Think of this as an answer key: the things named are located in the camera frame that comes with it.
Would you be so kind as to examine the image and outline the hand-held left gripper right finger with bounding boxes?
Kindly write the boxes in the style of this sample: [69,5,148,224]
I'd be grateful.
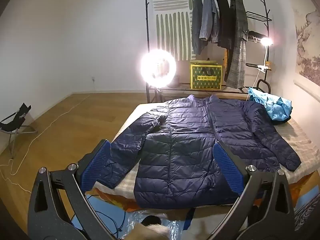
[212,140,297,240]

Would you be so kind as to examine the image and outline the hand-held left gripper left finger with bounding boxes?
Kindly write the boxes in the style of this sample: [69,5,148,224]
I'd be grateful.
[27,139,118,240]

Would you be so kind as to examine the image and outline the navy puffer jacket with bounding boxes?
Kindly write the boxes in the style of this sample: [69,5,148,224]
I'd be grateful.
[96,94,302,209]

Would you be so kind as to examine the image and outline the black metal clothes rack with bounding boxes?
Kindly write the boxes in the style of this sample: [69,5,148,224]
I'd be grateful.
[144,0,273,103]

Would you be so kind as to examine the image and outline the orange patterned sheet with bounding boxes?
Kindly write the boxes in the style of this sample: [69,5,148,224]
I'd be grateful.
[95,175,320,213]

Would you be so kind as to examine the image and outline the light blue cloth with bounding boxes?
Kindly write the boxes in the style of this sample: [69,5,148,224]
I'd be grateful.
[248,87,293,121]

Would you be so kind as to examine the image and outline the clear plastic sheet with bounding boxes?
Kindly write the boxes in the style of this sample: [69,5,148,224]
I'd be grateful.
[125,209,193,240]

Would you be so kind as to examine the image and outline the beige fluffy cloth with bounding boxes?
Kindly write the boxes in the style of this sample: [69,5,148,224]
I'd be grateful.
[125,224,170,240]

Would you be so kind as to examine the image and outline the yellow patterned box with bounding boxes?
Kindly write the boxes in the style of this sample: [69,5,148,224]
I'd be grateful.
[190,59,222,90]

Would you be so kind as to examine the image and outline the black folding chair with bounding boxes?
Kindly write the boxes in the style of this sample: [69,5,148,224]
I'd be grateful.
[0,102,38,159]

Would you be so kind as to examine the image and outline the black white striped cloth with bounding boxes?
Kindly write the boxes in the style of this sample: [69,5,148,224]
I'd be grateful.
[294,200,320,240]

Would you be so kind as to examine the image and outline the grey plaid coat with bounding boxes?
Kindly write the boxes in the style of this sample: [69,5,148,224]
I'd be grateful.
[224,0,249,88]

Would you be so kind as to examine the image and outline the white clip lamp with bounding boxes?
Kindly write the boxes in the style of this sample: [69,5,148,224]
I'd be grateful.
[256,37,273,73]

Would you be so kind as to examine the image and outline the black folded cloth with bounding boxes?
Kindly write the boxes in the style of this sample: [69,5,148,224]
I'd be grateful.
[249,31,268,40]

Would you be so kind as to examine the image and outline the black coat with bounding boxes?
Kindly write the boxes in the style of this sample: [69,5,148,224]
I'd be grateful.
[216,0,237,50]

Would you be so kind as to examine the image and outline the dark blue denim jacket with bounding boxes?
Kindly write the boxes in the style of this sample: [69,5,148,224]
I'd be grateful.
[191,0,204,55]

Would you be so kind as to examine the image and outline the blue denim shirt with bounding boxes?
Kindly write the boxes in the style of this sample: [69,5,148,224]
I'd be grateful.
[199,0,220,43]

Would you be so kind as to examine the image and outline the white floor cable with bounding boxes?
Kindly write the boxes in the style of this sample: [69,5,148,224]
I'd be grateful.
[0,94,90,193]

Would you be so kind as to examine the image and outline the blue cable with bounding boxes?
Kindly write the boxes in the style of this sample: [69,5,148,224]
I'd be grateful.
[86,194,128,240]

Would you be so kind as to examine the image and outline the black metal bed rail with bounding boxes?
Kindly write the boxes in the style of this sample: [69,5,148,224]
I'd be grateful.
[257,79,272,94]

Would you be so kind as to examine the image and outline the ring light on stand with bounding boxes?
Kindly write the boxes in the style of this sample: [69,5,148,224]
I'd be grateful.
[140,49,177,103]

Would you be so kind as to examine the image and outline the white green striped wall cloth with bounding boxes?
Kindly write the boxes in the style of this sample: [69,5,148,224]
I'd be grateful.
[151,0,193,61]

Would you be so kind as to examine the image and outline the landscape wall painting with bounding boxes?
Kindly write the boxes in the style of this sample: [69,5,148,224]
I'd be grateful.
[292,4,320,90]

